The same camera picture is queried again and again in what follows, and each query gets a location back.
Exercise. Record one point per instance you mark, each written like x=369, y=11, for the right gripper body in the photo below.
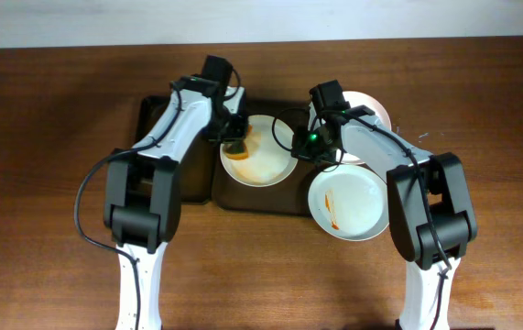
x=310, y=149

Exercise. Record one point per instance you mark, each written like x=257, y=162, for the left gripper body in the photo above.
x=232, y=135

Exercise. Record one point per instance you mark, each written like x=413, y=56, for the orange green sponge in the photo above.
x=237, y=150

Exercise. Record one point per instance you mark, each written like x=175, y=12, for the white pink plate top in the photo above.
x=355, y=99

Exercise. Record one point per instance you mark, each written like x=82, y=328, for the grey white plate bottom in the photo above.
x=349, y=202

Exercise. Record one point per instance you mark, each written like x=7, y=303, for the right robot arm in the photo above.
x=430, y=211

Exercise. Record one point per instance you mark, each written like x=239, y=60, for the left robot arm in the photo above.
x=142, y=205

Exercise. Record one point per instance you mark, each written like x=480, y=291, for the black water tray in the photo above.
x=196, y=168

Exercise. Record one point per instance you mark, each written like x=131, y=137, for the brown serving tray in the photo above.
x=288, y=197

